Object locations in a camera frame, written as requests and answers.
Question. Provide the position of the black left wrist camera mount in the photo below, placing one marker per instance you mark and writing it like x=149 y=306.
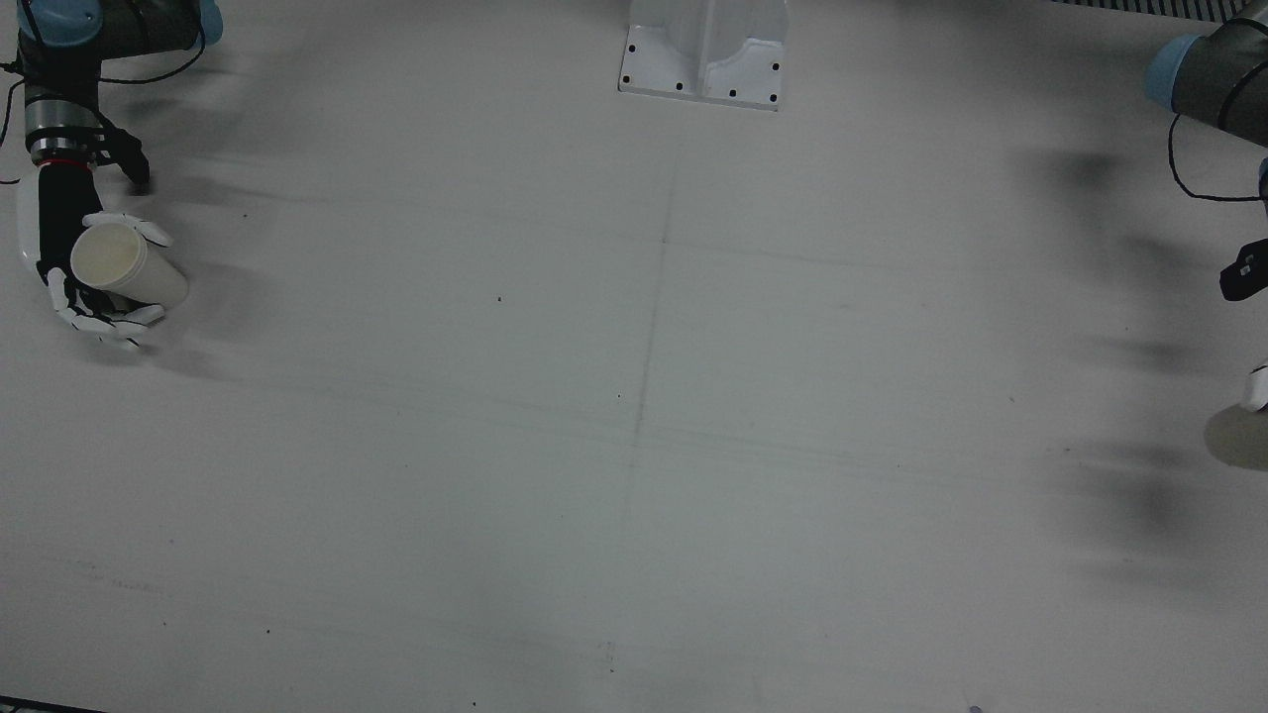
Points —
x=1246 y=272

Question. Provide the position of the right UR5e robot arm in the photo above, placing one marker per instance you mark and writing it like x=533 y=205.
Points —
x=69 y=59

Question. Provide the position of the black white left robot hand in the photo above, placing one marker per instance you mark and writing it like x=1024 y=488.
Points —
x=1260 y=388

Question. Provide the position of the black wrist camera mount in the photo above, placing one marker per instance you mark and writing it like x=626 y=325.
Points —
x=1246 y=272
x=127 y=158

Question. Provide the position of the beige paper cup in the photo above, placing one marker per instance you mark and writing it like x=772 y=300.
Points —
x=1243 y=441

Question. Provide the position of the left UR5e robot arm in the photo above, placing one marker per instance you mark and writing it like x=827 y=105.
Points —
x=1218 y=79

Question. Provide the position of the white paper cup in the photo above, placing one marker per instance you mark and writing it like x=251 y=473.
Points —
x=124 y=262

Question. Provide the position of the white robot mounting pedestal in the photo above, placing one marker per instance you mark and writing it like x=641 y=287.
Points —
x=703 y=59

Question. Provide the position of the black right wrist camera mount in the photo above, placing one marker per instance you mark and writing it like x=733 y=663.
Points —
x=127 y=158

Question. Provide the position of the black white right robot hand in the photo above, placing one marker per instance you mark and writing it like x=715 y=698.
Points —
x=59 y=213

